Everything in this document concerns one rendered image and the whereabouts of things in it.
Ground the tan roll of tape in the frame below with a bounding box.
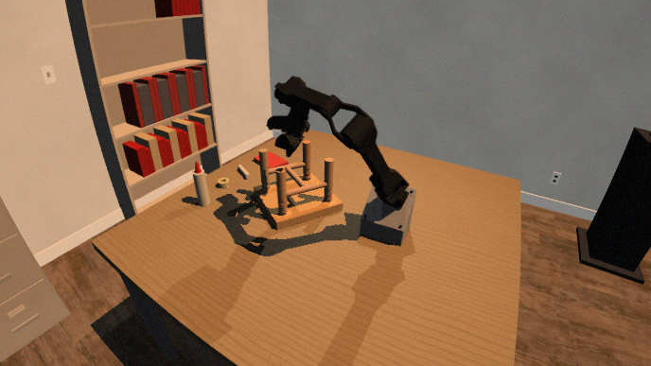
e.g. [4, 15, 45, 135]
[218, 178, 230, 188]

